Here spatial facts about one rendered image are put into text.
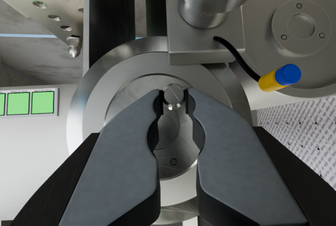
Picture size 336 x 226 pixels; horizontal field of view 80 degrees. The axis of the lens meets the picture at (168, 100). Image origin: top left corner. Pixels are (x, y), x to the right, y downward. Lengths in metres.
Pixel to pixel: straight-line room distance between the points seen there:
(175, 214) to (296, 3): 0.19
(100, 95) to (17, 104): 0.46
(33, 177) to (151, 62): 0.49
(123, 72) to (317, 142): 0.23
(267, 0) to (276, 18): 0.02
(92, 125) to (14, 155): 0.47
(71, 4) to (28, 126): 0.31
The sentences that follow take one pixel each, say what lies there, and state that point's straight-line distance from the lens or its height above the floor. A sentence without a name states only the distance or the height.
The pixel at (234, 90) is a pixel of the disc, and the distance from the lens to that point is 0.17.
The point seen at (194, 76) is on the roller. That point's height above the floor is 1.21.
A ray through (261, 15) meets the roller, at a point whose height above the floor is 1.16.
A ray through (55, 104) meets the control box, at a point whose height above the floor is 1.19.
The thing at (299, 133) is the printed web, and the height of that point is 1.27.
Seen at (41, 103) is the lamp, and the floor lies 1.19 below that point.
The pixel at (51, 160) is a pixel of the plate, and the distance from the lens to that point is 0.57.
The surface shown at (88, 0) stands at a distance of 0.21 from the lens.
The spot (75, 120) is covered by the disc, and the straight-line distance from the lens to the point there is 0.18.
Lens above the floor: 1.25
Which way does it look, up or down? 7 degrees down
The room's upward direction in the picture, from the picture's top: 178 degrees clockwise
